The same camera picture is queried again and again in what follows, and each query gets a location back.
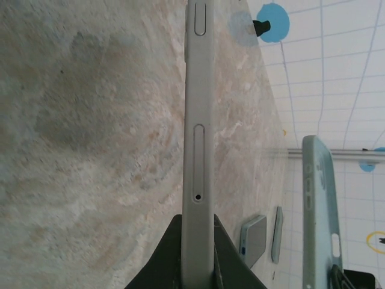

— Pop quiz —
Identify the pale teal phone case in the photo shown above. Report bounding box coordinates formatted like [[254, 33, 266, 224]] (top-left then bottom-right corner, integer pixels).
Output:
[[301, 135, 343, 289]]

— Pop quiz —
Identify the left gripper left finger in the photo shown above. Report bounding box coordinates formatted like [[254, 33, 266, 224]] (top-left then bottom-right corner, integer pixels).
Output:
[[125, 213, 183, 289]]

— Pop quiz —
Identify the sky blue phone case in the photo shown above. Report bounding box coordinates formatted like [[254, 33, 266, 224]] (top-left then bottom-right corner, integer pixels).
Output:
[[239, 214, 268, 263]]

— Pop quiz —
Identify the black phone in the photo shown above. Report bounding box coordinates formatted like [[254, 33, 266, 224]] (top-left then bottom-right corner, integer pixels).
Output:
[[271, 206, 283, 264]]

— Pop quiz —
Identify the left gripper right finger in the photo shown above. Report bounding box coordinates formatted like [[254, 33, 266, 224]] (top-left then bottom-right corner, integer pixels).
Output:
[[213, 212, 266, 289]]

